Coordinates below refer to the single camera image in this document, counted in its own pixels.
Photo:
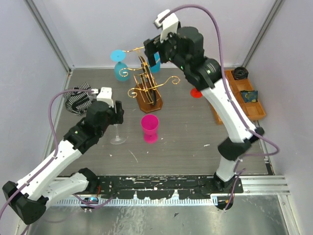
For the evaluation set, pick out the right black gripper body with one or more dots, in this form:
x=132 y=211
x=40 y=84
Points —
x=168 y=52

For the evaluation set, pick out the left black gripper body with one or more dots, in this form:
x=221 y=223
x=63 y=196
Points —
x=111 y=120

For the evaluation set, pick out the clear wine glass front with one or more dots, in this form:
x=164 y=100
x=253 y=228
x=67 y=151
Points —
x=117 y=139

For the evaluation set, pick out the striped black white cloth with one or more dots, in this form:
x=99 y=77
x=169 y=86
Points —
x=77 y=102

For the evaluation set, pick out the pink wine glass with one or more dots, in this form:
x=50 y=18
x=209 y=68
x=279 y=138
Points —
x=150 y=124

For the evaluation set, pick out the light blue wine glass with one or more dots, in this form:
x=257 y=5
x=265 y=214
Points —
x=119 y=66

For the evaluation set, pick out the red wine glass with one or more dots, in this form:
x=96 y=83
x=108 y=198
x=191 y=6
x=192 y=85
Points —
x=195 y=93

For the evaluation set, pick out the wooden compartment tray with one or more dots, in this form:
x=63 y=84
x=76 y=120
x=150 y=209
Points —
x=254 y=111

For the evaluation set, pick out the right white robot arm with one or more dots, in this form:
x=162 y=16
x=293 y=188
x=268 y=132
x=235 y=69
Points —
x=242 y=133

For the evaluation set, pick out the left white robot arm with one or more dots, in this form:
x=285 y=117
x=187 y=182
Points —
x=32 y=195

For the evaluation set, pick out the black rolled tie rear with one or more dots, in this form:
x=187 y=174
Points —
x=240 y=73

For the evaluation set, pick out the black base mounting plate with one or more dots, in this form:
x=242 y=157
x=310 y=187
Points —
x=156 y=187

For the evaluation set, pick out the blue patterned folded tie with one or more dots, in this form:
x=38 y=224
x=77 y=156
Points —
x=249 y=96

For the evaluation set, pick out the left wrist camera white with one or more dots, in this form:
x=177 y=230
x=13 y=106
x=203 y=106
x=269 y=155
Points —
x=104 y=94

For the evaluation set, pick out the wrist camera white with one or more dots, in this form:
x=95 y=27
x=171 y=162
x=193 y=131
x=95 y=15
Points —
x=104 y=94
x=168 y=23

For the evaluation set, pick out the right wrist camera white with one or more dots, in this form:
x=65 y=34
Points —
x=168 y=23

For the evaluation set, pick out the gold wire wine glass rack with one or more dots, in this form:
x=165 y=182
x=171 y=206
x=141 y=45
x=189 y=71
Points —
x=145 y=90

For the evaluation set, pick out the white slotted cable duct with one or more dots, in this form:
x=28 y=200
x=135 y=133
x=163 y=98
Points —
x=174 y=201

